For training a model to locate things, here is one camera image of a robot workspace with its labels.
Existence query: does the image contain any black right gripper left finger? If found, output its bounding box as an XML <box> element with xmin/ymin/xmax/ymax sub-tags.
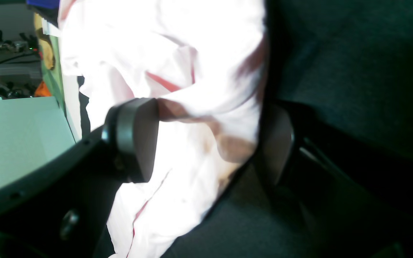
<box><xmin>0</xmin><ymin>98</ymin><xmax>159</xmax><ymax>258</ymax></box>

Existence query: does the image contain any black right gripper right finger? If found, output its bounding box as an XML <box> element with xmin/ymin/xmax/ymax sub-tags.
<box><xmin>259</xmin><ymin>101</ymin><xmax>413</xmax><ymax>258</ymax></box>

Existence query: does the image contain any pink T-shirt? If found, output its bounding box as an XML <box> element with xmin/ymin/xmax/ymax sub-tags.
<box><xmin>58</xmin><ymin>0</ymin><xmax>268</xmax><ymax>258</ymax></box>

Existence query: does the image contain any white box left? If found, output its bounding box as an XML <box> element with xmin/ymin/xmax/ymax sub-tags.
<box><xmin>0</xmin><ymin>97</ymin><xmax>75</xmax><ymax>188</ymax></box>

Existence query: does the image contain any black table cloth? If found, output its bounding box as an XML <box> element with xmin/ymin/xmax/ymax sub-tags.
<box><xmin>77</xmin><ymin>0</ymin><xmax>413</xmax><ymax>258</ymax></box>

